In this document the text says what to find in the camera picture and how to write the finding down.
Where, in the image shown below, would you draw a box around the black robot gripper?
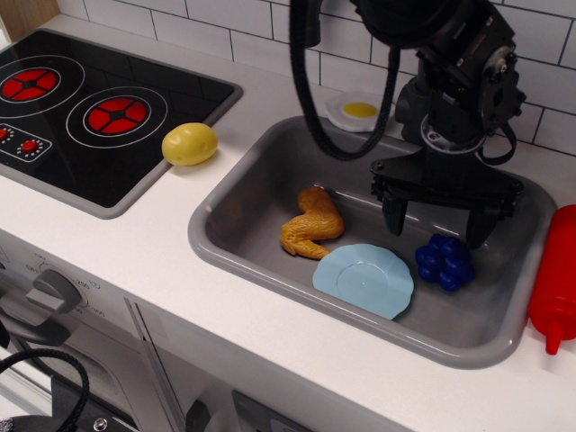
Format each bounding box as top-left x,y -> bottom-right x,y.
371,149 -> 524,249

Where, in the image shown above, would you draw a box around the blue toy blueberries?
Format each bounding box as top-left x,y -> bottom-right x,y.
415,234 -> 476,292

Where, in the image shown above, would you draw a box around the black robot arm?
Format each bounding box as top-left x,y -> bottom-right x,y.
355,1 -> 526,248

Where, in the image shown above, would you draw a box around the light blue toy plate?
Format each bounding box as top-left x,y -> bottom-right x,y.
312,244 -> 414,320

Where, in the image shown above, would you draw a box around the grey toy sink basin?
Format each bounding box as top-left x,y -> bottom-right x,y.
188,117 -> 556,369

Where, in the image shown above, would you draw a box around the toy fried egg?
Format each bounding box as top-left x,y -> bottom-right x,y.
325,91 -> 383,133

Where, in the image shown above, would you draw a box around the toy chicken wing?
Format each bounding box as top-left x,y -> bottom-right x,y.
280,186 -> 345,260

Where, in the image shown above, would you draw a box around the red ketchup bottle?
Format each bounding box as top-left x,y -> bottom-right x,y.
527,204 -> 575,356

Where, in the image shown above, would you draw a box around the dark grey toy faucet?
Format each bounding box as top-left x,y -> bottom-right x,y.
289,1 -> 429,152

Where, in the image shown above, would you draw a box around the yellow toy potato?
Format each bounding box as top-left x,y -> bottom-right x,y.
161,122 -> 219,167

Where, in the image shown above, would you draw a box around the black toy stove top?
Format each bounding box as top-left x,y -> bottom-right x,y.
1,30 -> 242,219

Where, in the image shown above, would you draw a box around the grey oven knob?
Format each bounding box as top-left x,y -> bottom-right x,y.
26,269 -> 81,314

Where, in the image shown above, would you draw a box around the black braided cable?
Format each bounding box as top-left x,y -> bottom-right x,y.
289,0 -> 402,162

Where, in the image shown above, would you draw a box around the black cable lower left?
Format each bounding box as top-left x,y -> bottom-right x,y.
0,348 -> 90,432

